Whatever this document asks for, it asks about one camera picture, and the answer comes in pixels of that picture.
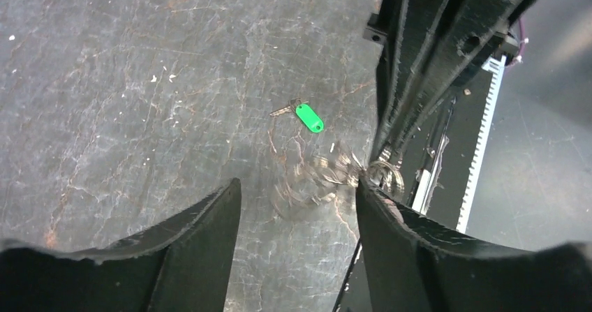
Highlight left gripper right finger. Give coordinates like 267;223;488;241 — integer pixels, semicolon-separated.
356;178;591;311

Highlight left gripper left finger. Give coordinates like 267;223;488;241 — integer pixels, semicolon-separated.
1;178;242;311

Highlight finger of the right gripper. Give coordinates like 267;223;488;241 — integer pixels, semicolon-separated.
371;0;458;160
383;0;554;161

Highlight metal key organizer plate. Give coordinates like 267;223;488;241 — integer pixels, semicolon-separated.
270;142;404;221

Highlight key with green tag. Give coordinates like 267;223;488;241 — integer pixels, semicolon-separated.
269;98;325;133

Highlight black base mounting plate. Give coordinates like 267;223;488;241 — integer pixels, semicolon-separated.
332;69;494;312

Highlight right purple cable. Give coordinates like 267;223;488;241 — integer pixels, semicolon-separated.
506;18;531;68

